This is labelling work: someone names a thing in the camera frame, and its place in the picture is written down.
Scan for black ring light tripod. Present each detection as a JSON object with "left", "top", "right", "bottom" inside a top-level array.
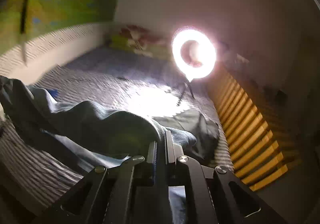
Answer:
[{"left": 176, "top": 76, "right": 195, "bottom": 106}]

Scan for round ring light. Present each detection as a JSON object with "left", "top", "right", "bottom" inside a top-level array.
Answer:
[{"left": 171, "top": 26, "right": 217, "bottom": 82}]

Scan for blue denim pants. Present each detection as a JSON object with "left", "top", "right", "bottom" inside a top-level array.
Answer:
[{"left": 0, "top": 75, "right": 198, "bottom": 224}]

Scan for green patterned folded blanket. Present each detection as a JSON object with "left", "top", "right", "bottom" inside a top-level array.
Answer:
[{"left": 110, "top": 25, "right": 173, "bottom": 58}]

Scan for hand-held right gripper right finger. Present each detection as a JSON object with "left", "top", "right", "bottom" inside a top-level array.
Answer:
[{"left": 164, "top": 130, "right": 283, "bottom": 224}]

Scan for grey striped bed blanket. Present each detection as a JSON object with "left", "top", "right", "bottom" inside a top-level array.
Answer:
[{"left": 0, "top": 46, "right": 234, "bottom": 214}]

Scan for wooden slatted panel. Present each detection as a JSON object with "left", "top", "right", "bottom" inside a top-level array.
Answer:
[{"left": 207, "top": 66, "right": 290, "bottom": 192}]

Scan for black and white hanging strap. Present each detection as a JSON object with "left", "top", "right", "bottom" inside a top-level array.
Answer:
[{"left": 20, "top": 0, "right": 42, "bottom": 62}]

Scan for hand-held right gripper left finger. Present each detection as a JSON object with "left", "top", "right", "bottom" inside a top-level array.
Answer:
[{"left": 32, "top": 140, "right": 165, "bottom": 224}]

